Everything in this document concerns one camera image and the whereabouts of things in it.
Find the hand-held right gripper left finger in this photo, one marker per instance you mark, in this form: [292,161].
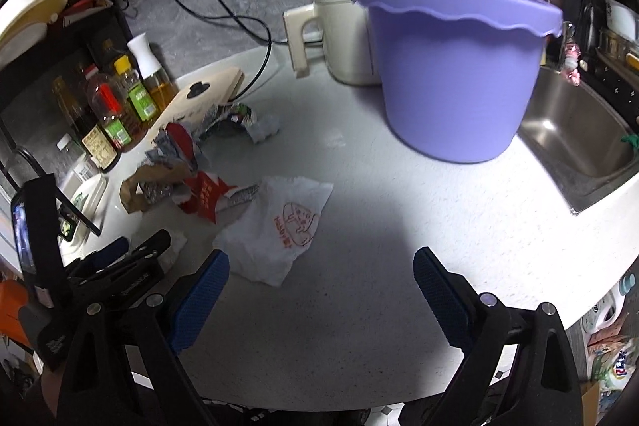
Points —
[199,301]

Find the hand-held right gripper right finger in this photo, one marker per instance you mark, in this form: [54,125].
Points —
[442,301]

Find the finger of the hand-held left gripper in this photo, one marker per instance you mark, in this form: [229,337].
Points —
[145,251]
[107,252]

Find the printed paper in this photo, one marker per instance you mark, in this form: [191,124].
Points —
[164,151]

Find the purple plastic bucket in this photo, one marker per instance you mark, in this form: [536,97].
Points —
[449,81]

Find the crumpled white tissue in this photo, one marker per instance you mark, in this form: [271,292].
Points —
[175,246]

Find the orange plastic object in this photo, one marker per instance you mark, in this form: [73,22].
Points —
[12,311]

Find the white plastic tray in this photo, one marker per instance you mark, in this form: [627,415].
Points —
[87,201]

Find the brown paper bag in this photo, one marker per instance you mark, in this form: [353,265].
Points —
[131,195]

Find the red crumpled snack wrapper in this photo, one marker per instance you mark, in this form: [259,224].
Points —
[204,196]

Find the small clear jar white cap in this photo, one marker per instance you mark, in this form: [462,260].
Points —
[77,156]

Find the white paper wrapper orange print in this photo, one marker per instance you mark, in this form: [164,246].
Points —
[279,226]

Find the dark soy sauce bottle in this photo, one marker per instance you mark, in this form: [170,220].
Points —
[85,126]

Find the red-cap oil bottle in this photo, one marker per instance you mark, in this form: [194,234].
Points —
[112,116]

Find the yellow-cap green-label bottle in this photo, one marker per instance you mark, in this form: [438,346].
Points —
[136,96]

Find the crumpled silver foil wrapper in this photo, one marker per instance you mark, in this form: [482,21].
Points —
[259,126]

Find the cream appliance base black knob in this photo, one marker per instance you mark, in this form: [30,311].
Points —
[209,89]

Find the white-top oil sprayer bottle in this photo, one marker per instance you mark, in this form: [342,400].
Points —
[152,76]

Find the colourful printed packet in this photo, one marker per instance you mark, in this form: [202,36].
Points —
[609,368]

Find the black shelf rack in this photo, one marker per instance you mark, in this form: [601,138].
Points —
[30,76]

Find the clear bottle gold cap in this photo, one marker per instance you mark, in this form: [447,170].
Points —
[112,54]

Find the stainless steel sink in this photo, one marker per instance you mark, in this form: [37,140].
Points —
[574,131]

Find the green sink item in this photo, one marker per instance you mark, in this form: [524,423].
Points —
[630,142]

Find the pink white scrubber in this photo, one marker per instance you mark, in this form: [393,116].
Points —
[573,64]

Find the black dish rack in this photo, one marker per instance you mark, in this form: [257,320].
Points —
[611,31]

